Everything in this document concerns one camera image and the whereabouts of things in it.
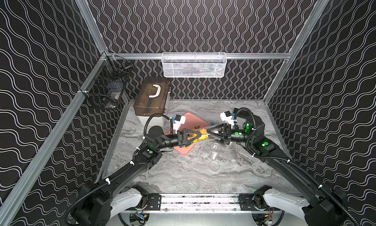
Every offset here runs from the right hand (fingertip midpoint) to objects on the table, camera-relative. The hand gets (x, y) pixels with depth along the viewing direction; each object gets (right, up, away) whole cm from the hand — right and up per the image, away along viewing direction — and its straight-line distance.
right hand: (208, 133), depth 65 cm
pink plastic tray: (-6, +3, +42) cm, 43 cm away
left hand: (-4, -1, -3) cm, 5 cm away
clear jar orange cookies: (-2, -1, -1) cm, 2 cm away
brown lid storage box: (-35, +19, +37) cm, 54 cm away
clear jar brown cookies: (+8, -13, +26) cm, 31 cm away
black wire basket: (-60, +26, +27) cm, 71 cm away
